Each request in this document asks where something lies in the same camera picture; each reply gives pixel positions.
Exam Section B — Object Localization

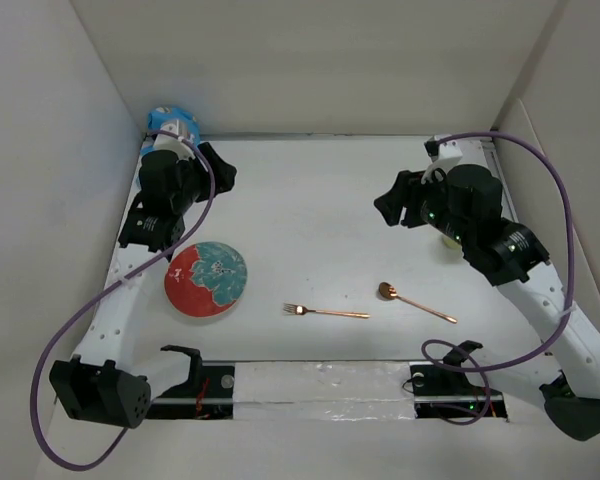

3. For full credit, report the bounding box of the copper spoon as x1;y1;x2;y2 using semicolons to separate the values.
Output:
378;282;458;324

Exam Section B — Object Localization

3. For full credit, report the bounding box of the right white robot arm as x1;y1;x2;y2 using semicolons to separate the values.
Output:
374;165;600;441

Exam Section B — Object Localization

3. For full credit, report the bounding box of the metal rail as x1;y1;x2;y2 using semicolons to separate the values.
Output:
153;390;487;406

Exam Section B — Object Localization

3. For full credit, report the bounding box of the blue astronaut print cloth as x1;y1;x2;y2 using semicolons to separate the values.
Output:
147;106;200;145

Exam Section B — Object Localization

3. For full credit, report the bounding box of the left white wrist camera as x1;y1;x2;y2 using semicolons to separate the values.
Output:
153;119;198;160

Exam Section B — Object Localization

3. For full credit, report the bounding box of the pale yellow mug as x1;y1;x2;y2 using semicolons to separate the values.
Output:
441;235;461;250

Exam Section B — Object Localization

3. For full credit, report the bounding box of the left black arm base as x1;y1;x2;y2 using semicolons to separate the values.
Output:
146;345;236;421

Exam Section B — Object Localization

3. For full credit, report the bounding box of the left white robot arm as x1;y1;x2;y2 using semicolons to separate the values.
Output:
49;136;237;429

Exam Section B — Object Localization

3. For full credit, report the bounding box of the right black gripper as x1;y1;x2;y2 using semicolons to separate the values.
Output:
373;165;473;247

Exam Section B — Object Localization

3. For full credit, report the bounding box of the copper fork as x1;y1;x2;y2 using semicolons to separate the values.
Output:
283;303;370;319

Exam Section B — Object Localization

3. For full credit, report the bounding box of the red and teal plate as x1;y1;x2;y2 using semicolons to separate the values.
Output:
164;242;248;318

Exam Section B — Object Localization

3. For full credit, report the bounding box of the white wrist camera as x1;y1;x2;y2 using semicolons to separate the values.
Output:
153;119;198;160
421;136;463;184

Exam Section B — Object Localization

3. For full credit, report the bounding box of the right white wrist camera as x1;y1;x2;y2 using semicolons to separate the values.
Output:
421;136;463;184

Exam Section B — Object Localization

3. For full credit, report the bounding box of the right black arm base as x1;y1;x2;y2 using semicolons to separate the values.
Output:
402;361;509;425

